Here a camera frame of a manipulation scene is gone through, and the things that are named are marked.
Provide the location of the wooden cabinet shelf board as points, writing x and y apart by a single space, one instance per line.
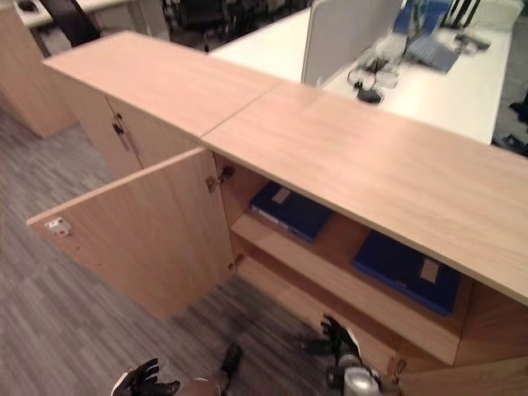
342 280

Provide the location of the black office chair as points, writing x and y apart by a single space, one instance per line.
76 20

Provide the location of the blue folder with label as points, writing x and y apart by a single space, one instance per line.
408 270
290 212

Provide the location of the closed wooden office cabinet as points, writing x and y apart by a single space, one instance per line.
136 99

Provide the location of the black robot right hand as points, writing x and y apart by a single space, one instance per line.
334 338

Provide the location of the laptop computer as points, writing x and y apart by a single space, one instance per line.
429 45

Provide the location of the black cabinet key lock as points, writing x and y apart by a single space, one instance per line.
118 125

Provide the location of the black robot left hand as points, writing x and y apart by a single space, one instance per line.
142 377

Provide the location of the white office desk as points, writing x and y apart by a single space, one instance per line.
408 66

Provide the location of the white door lock latch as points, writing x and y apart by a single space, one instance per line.
59 227

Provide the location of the grey desk divider panel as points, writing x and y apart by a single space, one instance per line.
350 37

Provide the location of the black computer mouse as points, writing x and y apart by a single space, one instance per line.
368 95

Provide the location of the low wooden side cabinet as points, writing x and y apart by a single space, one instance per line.
29 78

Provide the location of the metal door hinge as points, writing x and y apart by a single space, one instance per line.
214 179

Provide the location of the wooden cabinet door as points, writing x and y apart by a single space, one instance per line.
144 239

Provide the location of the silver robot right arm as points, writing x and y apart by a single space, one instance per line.
354 377

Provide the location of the open wooden office cabinet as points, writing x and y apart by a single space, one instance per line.
371 198

